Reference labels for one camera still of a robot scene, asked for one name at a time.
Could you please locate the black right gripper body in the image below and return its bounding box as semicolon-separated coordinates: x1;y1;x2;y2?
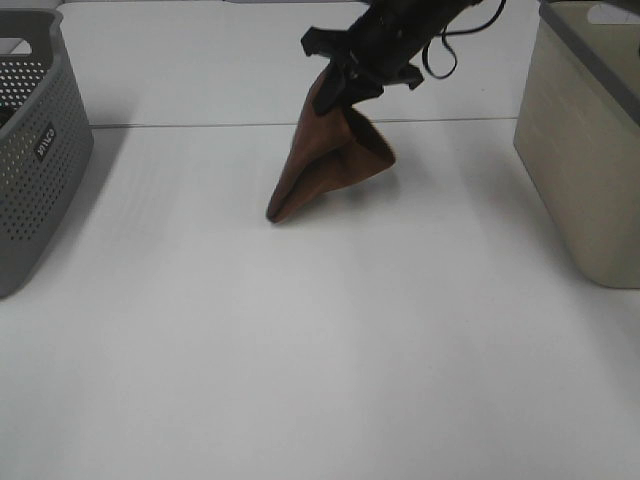
301;0;475;106

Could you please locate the black right gripper finger towel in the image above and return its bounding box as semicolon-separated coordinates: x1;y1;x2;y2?
314;62;350;116

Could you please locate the brown towel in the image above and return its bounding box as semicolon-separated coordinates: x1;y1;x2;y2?
266;70;396;223

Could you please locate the beige plastic basket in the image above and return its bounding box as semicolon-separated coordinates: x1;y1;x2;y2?
514;1;639;289

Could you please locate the grey perforated plastic basket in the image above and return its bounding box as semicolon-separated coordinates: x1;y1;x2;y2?
1;8;94;297

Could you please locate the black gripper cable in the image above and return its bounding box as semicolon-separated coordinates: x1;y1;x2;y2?
422;0;506;80

